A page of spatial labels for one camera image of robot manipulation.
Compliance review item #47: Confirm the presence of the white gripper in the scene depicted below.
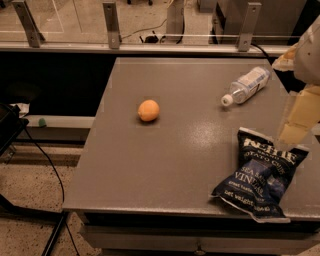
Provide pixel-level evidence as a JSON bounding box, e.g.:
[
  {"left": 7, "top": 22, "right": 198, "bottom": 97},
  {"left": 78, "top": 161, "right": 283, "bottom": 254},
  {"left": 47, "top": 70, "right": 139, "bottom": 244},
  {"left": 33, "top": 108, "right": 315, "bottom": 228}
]
[{"left": 272, "top": 15, "right": 320, "bottom": 144}]

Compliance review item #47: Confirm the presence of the orange fruit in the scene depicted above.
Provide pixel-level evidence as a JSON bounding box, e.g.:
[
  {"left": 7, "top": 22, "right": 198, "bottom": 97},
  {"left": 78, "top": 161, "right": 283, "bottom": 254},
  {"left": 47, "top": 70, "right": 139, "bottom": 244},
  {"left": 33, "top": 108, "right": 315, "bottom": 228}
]
[{"left": 138, "top": 100, "right": 160, "bottom": 122}]

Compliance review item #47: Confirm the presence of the blue potato chip bag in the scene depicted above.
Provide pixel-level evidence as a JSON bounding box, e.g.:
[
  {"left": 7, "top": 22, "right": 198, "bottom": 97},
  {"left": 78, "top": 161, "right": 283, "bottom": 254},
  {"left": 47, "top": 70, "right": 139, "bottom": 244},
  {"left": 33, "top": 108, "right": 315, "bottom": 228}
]
[{"left": 211, "top": 127, "right": 309, "bottom": 223}]

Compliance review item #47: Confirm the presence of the clear plastic water bottle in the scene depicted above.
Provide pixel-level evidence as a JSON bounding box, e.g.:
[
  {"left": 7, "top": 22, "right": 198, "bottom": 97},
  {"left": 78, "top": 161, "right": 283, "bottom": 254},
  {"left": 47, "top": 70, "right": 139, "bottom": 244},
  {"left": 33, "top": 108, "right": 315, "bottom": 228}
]
[{"left": 221, "top": 67, "right": 270, "bottom": 107}]

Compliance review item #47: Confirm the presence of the grey table drawer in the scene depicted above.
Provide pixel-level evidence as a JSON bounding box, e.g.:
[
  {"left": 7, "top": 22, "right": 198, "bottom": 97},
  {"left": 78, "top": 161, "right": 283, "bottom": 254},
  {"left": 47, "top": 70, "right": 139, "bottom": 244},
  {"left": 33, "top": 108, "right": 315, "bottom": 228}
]
[{"left": 80, "top": 226, "right": 319, "bottom": 256}]

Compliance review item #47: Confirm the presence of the black equipment at left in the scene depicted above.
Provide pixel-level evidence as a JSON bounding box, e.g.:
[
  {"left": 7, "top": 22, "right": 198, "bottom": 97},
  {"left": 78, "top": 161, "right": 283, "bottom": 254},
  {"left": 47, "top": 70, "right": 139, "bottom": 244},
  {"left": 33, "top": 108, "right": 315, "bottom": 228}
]
[{"left": 0, "top": 103, "right": 29, "bottom": 156}]

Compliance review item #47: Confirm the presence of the right metal railing post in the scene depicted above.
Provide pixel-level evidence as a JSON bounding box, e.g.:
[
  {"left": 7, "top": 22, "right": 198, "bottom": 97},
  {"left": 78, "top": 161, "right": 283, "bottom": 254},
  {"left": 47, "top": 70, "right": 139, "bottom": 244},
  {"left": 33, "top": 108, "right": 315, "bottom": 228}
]
[{"left": 238, "top": 2, "right": 262, "bottom": 52}]

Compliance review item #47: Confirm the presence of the metal railing post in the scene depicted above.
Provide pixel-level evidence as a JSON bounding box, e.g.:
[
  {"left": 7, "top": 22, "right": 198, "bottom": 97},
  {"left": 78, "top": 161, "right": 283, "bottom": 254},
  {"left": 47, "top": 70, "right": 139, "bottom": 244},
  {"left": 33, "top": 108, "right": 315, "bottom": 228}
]
[
  {"left": 102, "top": 0, "right": 122, "bottom": 49},
  {"left": 238, "top": 2, "right": 262, "bottom": 52},
  {"left": 12, "top": 0, "right": 45, "bottom": 48}
]

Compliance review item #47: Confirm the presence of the middle metal railing post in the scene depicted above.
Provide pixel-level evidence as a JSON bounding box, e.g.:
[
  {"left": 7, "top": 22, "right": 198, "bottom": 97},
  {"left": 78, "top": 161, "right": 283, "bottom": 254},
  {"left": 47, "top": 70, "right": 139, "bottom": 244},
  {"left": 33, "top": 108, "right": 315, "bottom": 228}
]
[{"left": 102, "top": 0, "right": 122, "bottom": 49}]

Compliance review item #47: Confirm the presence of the left metal railing post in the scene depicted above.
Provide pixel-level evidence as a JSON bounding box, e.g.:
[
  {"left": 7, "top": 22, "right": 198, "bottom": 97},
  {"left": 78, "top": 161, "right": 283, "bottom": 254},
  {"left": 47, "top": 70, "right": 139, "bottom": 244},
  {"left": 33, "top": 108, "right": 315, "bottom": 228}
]
[{"left": 12, "top": 0, "right": 45, "bottom": 48}]

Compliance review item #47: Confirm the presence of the black cable on floor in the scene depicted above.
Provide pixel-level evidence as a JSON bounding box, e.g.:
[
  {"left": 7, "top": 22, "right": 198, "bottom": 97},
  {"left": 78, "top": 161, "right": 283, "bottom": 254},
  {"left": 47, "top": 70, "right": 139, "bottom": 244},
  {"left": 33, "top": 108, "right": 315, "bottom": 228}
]
[{"left": 19, "top": 123, "right": 81, "bottom": 256}]

